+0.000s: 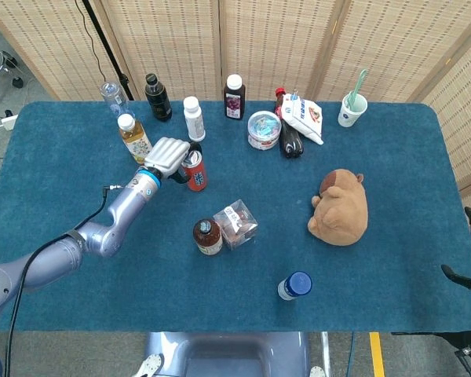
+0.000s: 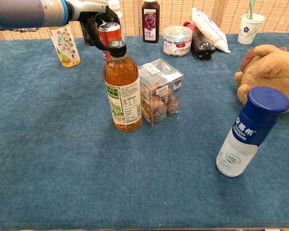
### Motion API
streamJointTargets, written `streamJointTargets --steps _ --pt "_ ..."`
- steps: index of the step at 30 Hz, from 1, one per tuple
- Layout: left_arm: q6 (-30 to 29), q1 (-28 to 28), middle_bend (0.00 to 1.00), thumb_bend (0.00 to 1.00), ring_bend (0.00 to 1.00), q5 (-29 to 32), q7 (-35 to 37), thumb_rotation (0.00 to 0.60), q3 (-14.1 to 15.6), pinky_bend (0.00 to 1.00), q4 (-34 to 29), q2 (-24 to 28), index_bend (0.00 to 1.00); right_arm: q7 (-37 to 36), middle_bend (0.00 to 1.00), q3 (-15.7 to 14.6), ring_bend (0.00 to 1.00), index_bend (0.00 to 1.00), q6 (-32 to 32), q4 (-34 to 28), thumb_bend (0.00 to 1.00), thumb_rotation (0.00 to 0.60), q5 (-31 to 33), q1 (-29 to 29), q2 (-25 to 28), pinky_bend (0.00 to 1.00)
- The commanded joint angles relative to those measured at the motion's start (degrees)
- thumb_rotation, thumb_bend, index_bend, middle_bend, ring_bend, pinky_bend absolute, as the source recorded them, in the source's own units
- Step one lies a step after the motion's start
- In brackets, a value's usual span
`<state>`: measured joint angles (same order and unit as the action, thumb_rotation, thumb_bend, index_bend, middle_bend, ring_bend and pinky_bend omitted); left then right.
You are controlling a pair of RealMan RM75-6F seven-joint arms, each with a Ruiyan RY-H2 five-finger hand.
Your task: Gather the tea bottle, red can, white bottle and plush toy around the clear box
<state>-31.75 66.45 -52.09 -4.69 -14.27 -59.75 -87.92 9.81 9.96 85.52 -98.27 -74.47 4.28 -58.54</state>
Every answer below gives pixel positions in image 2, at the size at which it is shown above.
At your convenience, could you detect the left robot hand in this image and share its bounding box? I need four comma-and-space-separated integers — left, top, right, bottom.
67, 0, 122, 51

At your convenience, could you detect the red drink can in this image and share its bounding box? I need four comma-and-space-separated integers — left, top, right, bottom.
98, 22, 123, 61

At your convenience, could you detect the brown tea bottle black cap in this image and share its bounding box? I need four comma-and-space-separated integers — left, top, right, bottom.
103, 40, 143, 132

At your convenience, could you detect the white yogurt bottle blue cap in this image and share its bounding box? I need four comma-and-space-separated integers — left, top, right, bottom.
216, 86, 289, 178

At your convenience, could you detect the clear plastic cube box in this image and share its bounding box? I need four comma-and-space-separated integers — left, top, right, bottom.
137, 58, 184, 127

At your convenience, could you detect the black drink bottle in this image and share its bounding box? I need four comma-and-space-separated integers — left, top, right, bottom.
79, 14, 96, 46

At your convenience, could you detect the yellow tea bottle floral label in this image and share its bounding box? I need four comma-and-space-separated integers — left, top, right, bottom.
48, 24, 81, 68

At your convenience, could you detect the grape juice bottle white cap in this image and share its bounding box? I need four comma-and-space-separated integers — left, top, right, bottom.
141, 0, 160, 44

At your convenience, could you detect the bamboo folding screen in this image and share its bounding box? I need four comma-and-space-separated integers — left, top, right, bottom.
0, 0, 289, 40

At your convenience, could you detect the round clear candy jar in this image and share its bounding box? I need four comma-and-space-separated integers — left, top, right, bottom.
162, 26, 193, 58

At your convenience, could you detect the cola bottle red cap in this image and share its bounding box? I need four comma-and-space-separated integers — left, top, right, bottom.
183, 21, 216, 60

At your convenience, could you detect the white snack bag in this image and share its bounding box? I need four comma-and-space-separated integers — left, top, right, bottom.
191, 7, 232, 53

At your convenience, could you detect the blue table mat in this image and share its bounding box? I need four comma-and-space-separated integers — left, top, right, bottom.
0, 32, 289, 231

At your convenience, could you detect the green plastic spoon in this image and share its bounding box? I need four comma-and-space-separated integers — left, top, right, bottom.
246, 0, 255, 20

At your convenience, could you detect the white paper cup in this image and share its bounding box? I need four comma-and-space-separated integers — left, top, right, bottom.
237, 13, 265, 45

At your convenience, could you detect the brown capybara plush toy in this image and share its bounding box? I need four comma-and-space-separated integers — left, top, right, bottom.
234, 44, 289, 116

